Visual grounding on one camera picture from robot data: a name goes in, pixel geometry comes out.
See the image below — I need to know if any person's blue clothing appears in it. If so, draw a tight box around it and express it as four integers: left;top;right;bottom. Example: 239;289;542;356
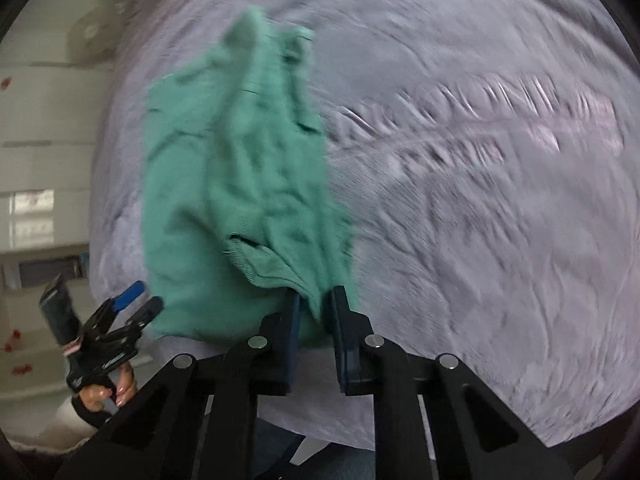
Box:
252;420;381;480

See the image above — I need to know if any white cabinet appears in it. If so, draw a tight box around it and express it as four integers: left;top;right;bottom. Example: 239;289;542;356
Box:
0;60;113;401

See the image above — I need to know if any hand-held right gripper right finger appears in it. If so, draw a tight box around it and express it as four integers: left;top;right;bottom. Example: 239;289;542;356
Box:
322;285;576;480

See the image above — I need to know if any person's left hand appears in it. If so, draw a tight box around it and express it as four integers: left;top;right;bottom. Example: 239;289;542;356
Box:
75;362;138;416

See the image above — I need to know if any person's left forearm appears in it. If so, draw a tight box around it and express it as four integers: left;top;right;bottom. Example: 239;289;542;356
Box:
10;395;112;453

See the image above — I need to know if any green work jacket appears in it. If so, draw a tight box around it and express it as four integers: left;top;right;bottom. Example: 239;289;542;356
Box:
141;6;360;348

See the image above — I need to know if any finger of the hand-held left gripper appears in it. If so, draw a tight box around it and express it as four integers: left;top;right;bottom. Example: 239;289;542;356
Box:
120;296;165;336
94;282;146;331

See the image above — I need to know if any white fan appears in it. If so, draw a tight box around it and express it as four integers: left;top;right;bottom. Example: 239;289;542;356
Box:
67;7;126;66

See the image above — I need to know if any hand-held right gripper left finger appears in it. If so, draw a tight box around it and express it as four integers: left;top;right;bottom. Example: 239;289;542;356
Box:
55;287;303;480

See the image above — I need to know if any lavender quilted bedspread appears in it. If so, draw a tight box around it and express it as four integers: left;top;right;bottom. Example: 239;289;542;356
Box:
87;0;640;453

